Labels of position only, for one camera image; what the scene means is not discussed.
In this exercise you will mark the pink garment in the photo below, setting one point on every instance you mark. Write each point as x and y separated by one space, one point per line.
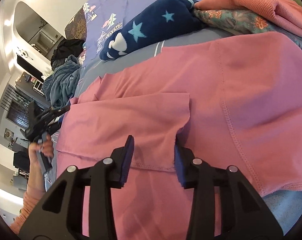
191 109

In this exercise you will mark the pink sleeved left forearm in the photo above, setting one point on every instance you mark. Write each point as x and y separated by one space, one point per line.
34 193

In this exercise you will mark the dark patterned headboard pillow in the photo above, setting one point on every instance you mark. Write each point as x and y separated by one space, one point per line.
76 28

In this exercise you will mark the blue-grey crumpled blanket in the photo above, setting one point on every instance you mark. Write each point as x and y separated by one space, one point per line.
61 85

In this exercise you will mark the salmon folded garment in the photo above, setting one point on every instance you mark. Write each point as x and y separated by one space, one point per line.
287 14

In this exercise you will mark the person's left hand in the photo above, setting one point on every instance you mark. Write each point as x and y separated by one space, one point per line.
36 150

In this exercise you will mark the teal floral folded garment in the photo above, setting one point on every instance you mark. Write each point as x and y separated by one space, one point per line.
238 21

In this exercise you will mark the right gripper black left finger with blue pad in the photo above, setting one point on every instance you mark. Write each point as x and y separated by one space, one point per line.
78 205

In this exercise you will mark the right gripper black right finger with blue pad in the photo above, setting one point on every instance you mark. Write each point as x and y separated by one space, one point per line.
225 205

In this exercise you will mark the black clothes pile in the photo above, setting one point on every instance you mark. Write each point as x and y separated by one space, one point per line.
65 49

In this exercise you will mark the navy star plush pillow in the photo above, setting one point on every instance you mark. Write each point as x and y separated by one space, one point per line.
162 20

